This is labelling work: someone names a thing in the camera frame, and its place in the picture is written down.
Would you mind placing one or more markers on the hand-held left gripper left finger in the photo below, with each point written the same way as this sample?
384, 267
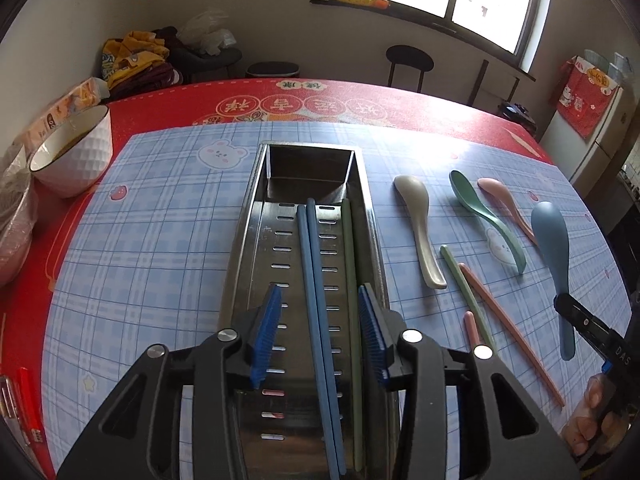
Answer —
265, 335

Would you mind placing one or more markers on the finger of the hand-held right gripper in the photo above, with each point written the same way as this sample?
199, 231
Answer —
585, 322

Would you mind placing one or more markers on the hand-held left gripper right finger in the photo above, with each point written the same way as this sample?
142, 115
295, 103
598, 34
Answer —
372, 335

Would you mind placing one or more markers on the blue chopstick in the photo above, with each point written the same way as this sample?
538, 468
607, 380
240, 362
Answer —
320, 285
309, 285

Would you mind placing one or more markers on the green chopstick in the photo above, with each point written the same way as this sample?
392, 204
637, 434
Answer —
465, 285
350, 270

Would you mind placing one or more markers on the pink chopstick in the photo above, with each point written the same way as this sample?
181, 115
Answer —
510, 330
470, 327

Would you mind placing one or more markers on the blue plastic spoon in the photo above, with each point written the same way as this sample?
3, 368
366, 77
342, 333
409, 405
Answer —
547, 230

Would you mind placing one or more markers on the beige plastic spoon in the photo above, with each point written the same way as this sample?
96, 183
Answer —
412, 195

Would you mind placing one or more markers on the pink plastic spoon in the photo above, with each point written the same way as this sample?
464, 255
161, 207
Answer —
495, 190

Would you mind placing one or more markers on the green plastic spoon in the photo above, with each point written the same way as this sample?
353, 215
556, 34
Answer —
465, 190

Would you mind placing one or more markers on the stainless steel utensil tray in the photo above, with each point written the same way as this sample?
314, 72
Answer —
300, 165

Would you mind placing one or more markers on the person's right hand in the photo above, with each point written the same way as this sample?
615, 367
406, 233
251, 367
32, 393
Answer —
595, 395

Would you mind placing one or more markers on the blue plaid table mat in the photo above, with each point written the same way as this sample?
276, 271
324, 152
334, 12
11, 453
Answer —
150, 260

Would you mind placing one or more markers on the white fridge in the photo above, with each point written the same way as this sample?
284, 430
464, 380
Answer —
600, 145

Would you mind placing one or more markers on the red printed tablecloth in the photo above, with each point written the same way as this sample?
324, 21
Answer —
400, 110

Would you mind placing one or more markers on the red printed cloth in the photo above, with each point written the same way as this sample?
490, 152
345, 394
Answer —
585, 95

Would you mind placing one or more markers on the red lighter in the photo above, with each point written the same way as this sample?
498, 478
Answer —
30, 410

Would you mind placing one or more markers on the white textured bowl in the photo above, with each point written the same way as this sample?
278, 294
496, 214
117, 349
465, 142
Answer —
80, 160

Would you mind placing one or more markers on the clear plastic containers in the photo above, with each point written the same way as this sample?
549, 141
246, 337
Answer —
607, 65

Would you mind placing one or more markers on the black trash bin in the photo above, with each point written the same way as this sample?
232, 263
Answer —
272, 70

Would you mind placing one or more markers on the clear glass bowl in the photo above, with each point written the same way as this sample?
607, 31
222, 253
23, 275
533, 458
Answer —
15, 220

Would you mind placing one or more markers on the dark low seat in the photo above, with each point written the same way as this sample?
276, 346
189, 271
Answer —
210, 62

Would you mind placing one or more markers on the black round chair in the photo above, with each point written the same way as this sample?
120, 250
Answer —
409, 55

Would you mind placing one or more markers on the orange snack box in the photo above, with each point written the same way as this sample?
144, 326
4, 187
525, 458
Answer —
65, 105

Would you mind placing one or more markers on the yellow and maroon clothes pile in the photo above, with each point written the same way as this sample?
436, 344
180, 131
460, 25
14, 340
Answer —
130, 55

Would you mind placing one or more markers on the white plastic bag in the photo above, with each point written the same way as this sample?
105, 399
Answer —
205, 30

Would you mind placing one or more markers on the dark window sill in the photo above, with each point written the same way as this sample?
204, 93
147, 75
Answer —
425, 22

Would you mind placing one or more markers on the black metal frame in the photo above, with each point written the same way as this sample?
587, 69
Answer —
480, 80

